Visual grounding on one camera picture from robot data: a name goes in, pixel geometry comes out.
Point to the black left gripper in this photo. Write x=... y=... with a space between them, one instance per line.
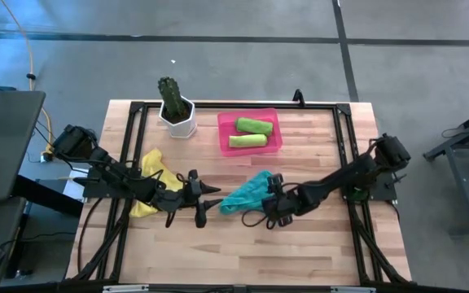
x=177 y=199

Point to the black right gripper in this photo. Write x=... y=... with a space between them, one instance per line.
x=283 y=205

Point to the teal microfiber towel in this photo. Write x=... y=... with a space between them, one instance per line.
x=246 y=195

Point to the yellow microfiber towel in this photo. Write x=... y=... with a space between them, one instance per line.
x=153 y=163

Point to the lime green microfiber towel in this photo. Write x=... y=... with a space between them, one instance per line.
x=248 y=141

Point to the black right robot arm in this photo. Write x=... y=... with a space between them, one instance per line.
x=340 y=179

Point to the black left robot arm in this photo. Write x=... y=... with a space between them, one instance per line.
x=112 y=171

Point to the pink plastic basket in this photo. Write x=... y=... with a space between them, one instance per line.
x=226 y=122

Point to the black clamp hook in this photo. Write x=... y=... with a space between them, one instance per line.
x=298 y=97

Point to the green cactus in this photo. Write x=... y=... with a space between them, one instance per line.
x=169 y=95

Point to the white paper sheet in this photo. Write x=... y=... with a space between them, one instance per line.
x=71 y=189

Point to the yellow power plug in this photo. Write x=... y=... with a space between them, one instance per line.
x=47 y=155

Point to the dark grey desk top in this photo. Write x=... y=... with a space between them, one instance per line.
x=6 y=142

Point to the black aluminium table frame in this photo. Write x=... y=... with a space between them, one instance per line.
x=238 y=106

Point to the silver metal bracket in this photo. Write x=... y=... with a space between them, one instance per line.
x=352 y=289
x=124 y=289

